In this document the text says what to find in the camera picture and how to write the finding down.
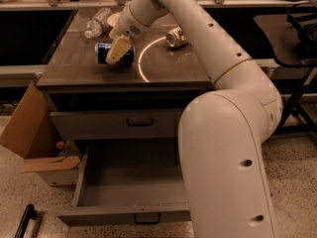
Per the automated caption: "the closed grey top drawer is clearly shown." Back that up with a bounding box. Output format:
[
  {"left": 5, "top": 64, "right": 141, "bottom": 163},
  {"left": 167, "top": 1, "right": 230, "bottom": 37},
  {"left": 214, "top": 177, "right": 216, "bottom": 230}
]
[{"left": 51, "top": 109, "right": 182, "bottom": 141}]

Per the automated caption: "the open grey middle drawer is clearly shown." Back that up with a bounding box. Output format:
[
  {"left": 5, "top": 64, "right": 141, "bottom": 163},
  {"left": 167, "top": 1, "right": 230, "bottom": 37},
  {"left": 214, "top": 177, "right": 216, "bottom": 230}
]
[{"left": 58, "top": 138, "right": 190, "bottom": 227}]

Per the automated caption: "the gold soda can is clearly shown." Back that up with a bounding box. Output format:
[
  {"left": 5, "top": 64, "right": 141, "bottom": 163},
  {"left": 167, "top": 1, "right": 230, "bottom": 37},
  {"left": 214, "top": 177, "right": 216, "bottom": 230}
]
[{"left": 165, "top": 27, "right": 187, "bottom": 49}]

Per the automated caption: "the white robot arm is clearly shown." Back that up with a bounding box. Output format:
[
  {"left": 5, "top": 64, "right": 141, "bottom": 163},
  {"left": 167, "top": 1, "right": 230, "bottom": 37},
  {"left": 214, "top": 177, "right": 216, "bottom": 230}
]
[{"left": 107, "top": 0, "right": 282, "bottom": 238}]

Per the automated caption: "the white paper bowl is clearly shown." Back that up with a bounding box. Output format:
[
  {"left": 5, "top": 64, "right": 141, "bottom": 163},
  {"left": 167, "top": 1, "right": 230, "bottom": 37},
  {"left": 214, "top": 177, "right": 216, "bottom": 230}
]
[{"left": 107, "top": 12, "right": 120, "bottom": 27}]

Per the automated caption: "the brown cardboard box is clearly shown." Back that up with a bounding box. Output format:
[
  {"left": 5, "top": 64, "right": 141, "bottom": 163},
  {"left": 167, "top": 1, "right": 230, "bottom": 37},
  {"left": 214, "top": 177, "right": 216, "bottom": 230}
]
[{"left": 0, "top": 82, "right": 81, "bottom": 186}]

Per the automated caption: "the black chair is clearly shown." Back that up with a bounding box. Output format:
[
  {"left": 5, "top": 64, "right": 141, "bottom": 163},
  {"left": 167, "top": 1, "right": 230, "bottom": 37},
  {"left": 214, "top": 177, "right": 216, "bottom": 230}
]
[{"left": 254, "top": 2, "right": 317, "bottom": 133}]

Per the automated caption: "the grey drawer cabinet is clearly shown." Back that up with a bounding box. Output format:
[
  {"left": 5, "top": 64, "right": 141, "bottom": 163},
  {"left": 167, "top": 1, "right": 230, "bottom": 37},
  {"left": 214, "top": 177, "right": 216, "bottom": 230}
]
[{"left": 36, "top": 5, "right": 216, "bottom": 142}]

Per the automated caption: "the small orange ball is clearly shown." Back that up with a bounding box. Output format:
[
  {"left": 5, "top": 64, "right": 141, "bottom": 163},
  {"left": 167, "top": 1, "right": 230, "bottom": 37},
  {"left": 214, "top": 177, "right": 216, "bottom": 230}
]
[{"left": 55, "top": 141, "right": 65, "bottom": 151}]

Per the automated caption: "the blue pepsi can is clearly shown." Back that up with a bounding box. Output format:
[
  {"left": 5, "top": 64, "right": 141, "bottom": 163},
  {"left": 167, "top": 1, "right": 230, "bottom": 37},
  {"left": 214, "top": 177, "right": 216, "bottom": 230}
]
[{"left": 95, "top": 42, "right": 135, "bottom": 65}]

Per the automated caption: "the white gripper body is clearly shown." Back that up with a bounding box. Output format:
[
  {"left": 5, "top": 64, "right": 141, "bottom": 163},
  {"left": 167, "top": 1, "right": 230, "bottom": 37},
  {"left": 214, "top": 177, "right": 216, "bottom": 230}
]
[{"left": 109, "top": 0, "right": 159, "bottom": 40}]

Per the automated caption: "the clear plastic water bottle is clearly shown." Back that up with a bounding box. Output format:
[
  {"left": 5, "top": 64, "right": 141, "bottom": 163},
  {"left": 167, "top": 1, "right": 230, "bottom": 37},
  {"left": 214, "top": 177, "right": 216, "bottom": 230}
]
[{"left": 84, "top": 8, "right": 111, "bottom": 39}]

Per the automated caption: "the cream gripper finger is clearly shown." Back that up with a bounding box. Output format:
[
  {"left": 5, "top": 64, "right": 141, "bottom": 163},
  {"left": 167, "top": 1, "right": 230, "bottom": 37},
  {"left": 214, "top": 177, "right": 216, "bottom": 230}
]
[{"left": 106, "top": 35, "right": 132, "bottom": 64}]

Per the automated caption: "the black bar on floor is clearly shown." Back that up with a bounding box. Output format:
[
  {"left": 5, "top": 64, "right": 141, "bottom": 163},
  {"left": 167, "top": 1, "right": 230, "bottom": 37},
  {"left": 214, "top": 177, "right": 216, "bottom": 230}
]
[{"left": 14, "top": 204, "right": 37, "bottom": 238}]

